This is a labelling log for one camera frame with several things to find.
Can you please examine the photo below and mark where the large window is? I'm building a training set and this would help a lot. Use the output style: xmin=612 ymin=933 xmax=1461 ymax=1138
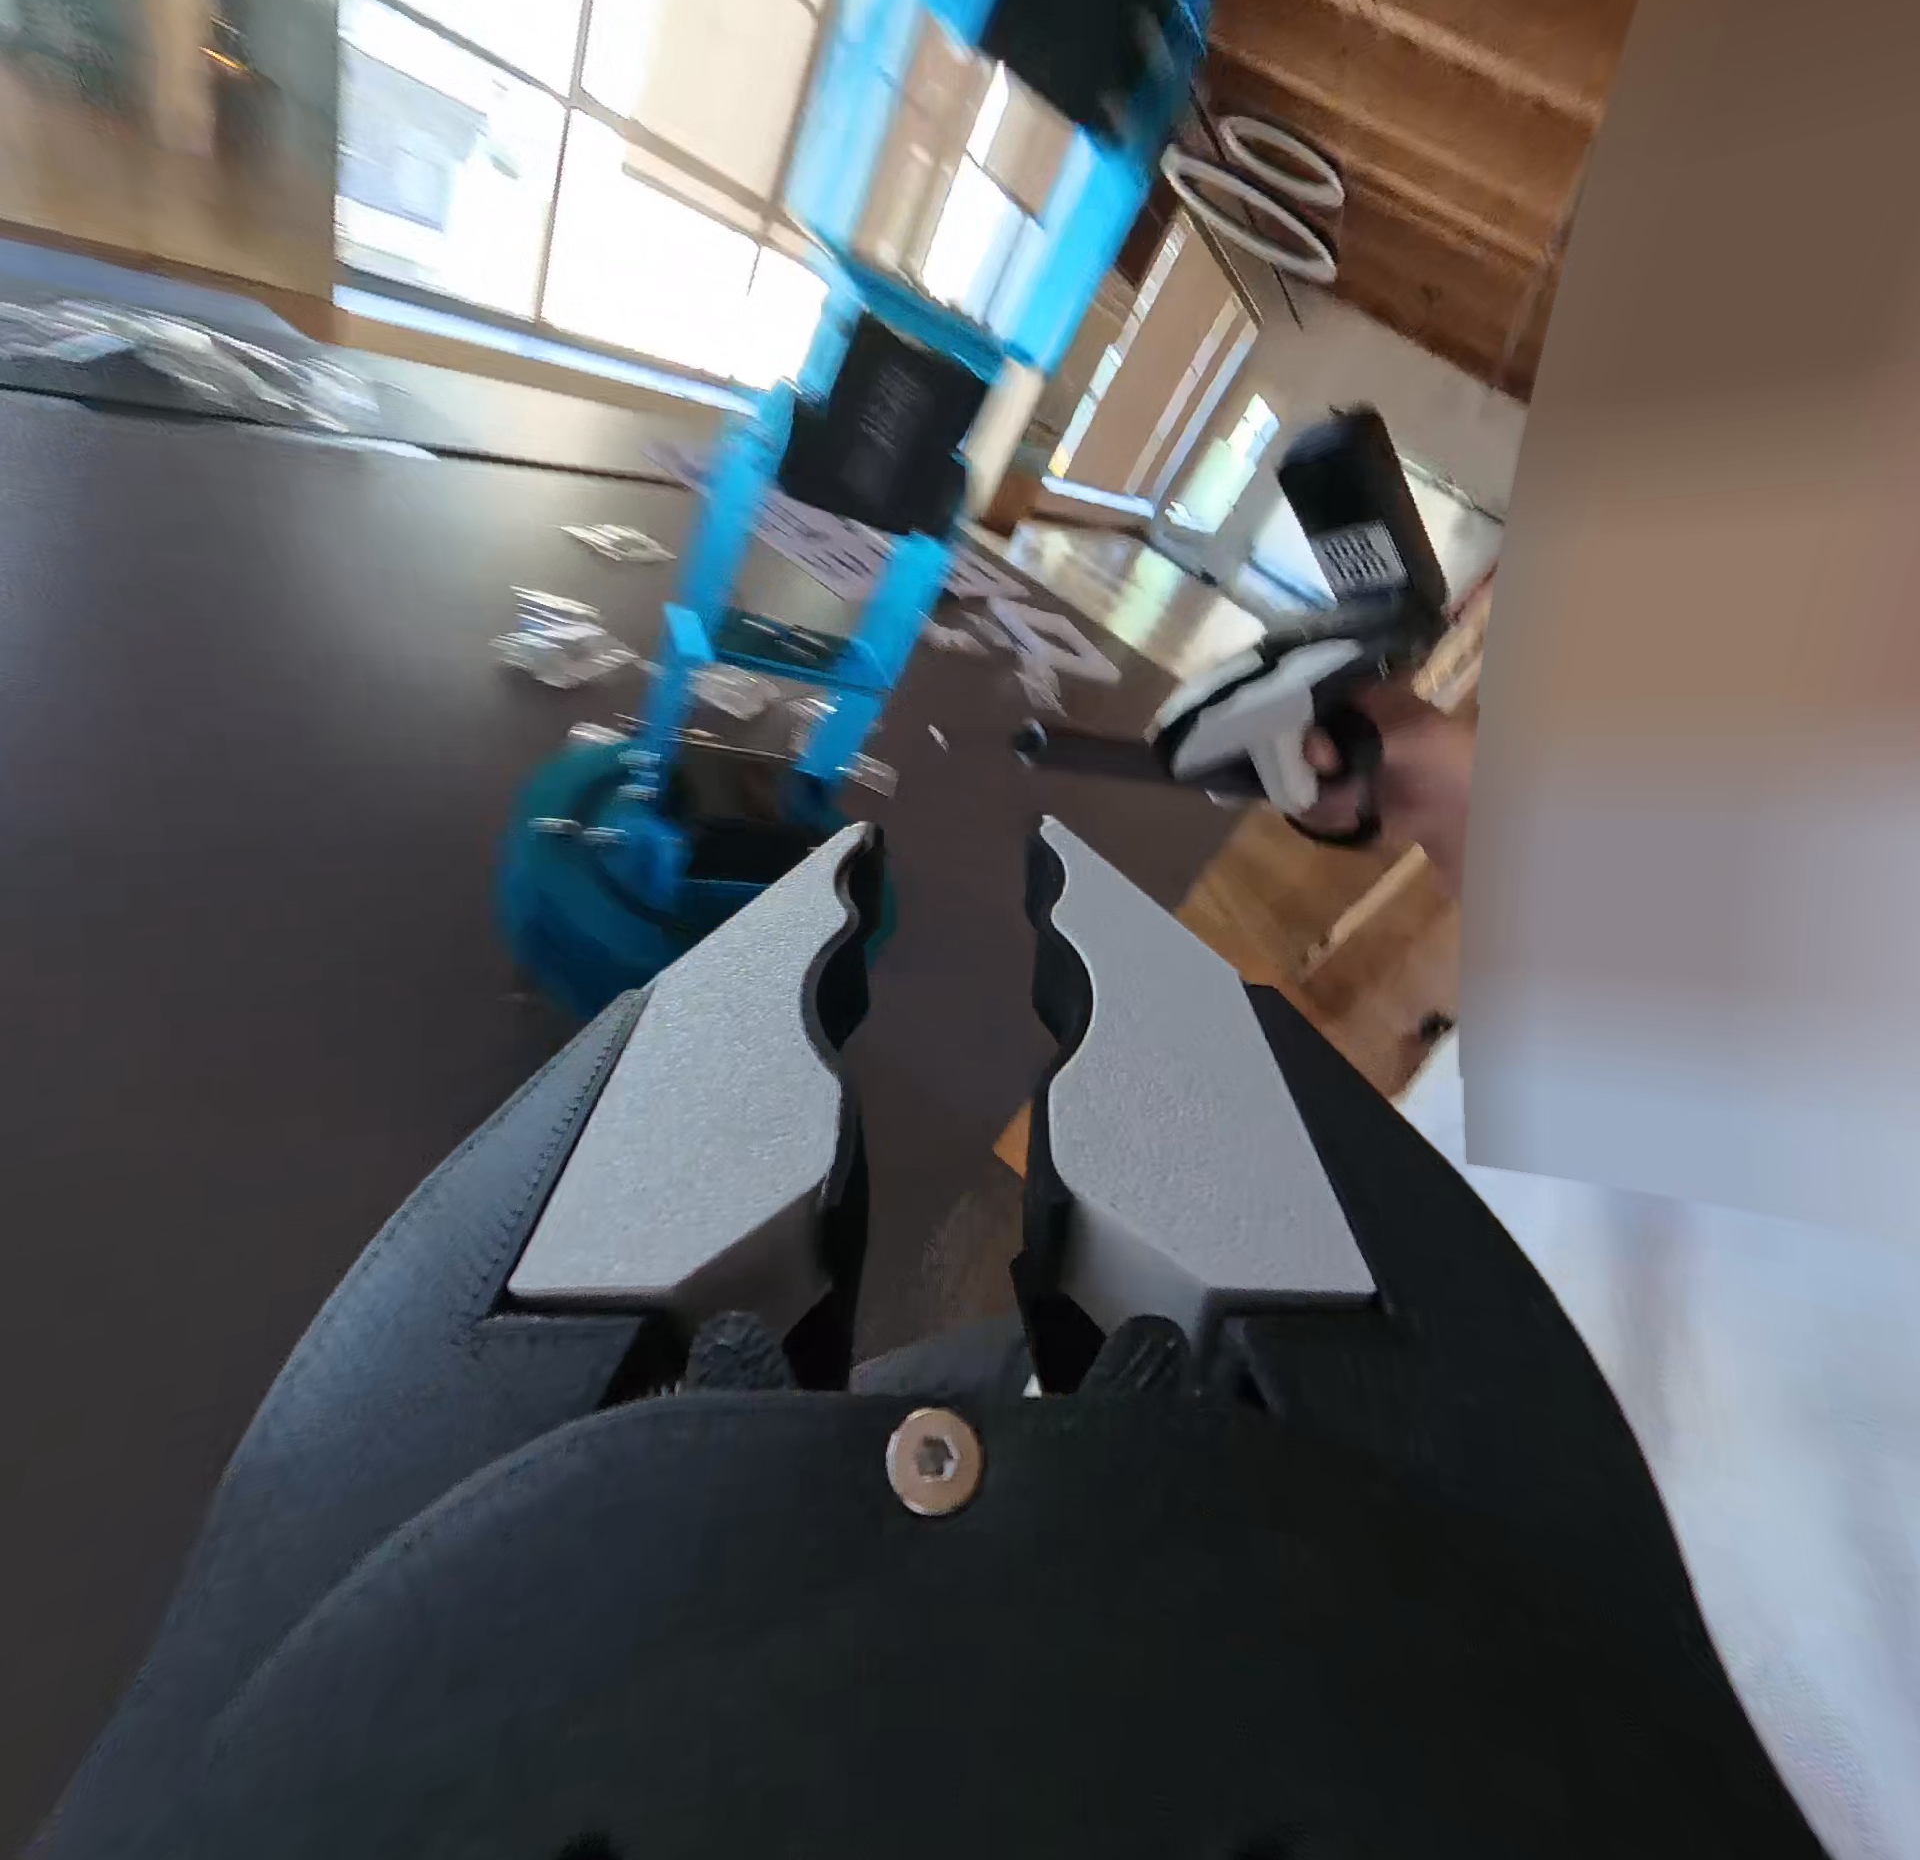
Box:
xmin=333 ymin=0 xmax=850 ymax=392

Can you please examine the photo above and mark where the blue toy robot arm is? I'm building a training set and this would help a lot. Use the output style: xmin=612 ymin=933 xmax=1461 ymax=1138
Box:
xmin=496 ymin=0 xmax=1216 ymax=1023

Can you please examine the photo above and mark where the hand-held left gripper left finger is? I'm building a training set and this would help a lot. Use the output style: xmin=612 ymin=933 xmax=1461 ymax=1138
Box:
xmin=507 ymin=820 xmax=890 ymax=1392

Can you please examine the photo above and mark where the dark desk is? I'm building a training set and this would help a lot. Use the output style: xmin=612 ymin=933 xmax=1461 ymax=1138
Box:
xmin=0 ymin=240 xmax=1263 ymax=1860

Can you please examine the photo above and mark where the printed paper sheet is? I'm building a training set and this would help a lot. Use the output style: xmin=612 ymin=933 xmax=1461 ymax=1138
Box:
xmin=645 ymin=442 xmax=1125 ymax=715

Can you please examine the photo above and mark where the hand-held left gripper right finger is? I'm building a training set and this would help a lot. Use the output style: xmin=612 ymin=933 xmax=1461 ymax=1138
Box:
xmin=1011 ymin=815 xmax=1380 ymax=1397

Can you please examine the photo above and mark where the white ring ceiling lamp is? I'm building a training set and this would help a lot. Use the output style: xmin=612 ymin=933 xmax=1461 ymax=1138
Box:
xmin=1158 ymin=145 xmax=1341 ymax=287
xmin=1215 ymin=115 xmax=1346 ymax=215

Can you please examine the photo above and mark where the pile of clear plastic bags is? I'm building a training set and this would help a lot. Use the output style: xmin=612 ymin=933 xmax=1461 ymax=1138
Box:
xmin=0 ymin=295 xmax=384 ymax=440

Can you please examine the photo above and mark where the person's right hand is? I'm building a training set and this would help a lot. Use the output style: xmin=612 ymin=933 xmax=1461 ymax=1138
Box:
xmin=1302 ymin=679 xmax=1485 ymax=875

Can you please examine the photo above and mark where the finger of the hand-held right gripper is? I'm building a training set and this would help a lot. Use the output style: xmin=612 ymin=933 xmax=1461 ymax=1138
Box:
xmin=1148 ymin=639 xmax=1330 ymax=740
xmin=1161 ymin=723 xmax=1323 ymax=815

